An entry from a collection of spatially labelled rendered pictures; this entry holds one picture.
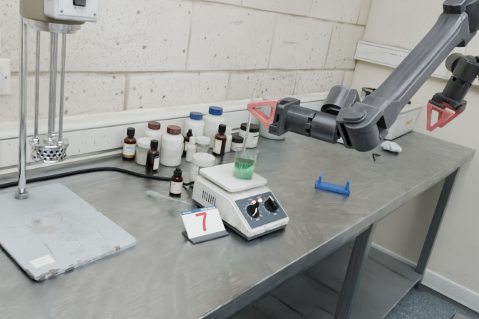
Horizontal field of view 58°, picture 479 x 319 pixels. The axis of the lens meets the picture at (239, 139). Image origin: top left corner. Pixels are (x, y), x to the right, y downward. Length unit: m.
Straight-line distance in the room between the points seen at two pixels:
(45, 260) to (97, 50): 0.61
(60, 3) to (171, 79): 0.73
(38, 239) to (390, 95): 0.71
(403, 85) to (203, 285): 0.53
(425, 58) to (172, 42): 0.75
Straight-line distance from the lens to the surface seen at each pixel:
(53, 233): 0.90
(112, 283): 0.78
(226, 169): 1.04
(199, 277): 0.81
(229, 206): 0.95
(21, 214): 0.96
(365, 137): 0.85
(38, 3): 0.78
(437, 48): 0.98
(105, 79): 1.27
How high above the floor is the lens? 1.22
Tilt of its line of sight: 17 degrees down
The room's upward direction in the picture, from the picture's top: 10 degrees clockwise
